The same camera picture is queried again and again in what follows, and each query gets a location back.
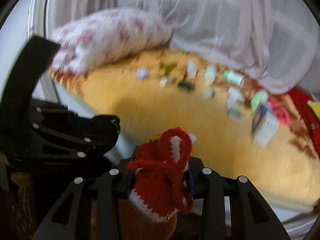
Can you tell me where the red knitted sock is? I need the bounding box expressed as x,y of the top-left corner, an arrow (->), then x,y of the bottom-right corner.
126,127 -> 196,223

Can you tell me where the blue white medicine box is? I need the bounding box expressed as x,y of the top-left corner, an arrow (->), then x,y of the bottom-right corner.
251,103 -> 279,148

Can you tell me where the white green ointment tube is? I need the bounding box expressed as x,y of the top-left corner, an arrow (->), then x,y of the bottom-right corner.
226,98 -> 242,122

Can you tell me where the small blue-label dropper bottle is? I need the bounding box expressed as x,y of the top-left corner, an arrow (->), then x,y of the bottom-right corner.
201,89 -> 215,100

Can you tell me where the purple white square container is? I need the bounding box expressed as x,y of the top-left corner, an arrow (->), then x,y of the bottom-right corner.
136,68 -> 150,80

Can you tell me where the dark green glass bottle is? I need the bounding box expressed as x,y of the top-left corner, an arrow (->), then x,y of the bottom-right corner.
177,81 -> 195,90

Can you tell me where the beige lip balm stick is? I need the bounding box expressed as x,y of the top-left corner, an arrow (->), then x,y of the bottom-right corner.
159,76 -> 173,88

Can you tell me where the orange trash bin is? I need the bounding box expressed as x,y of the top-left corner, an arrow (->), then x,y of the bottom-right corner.
118,199 -> 178,239

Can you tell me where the yellow floral plush blanket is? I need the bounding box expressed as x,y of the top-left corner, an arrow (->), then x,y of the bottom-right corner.
49,49 -> 319,210

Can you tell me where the floral rolled quilt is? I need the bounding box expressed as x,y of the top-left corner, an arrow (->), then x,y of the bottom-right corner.
51,8 -> 172,75

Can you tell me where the small white cap bottle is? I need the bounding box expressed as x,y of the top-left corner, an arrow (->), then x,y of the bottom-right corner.
228,87 -> 245,104

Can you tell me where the green small tube bottle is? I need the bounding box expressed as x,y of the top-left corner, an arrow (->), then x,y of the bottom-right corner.
250,89 -> 268,112

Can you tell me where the green labelled lying bottle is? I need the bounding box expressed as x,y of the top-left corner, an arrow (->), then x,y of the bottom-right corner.
222,70 -> 245,88

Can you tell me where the red cloth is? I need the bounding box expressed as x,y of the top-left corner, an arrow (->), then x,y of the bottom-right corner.
288,88 -> 320,155

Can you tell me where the pale green white-capped bottle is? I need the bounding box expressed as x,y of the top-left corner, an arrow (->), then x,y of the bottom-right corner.
204,64 -> 217,85

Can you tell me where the yellow plush pillow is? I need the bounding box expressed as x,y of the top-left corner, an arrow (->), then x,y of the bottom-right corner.
307,100 -> 320,120

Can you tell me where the white tube bottle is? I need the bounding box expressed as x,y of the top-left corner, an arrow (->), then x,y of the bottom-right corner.
187,60 -> 197,79

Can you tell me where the green plastic clip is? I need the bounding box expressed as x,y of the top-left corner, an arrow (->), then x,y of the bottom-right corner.
159,61 -> 178,76

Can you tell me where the sheer white pink curtain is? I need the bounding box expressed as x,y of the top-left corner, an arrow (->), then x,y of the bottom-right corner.
28,0 -> 319,94

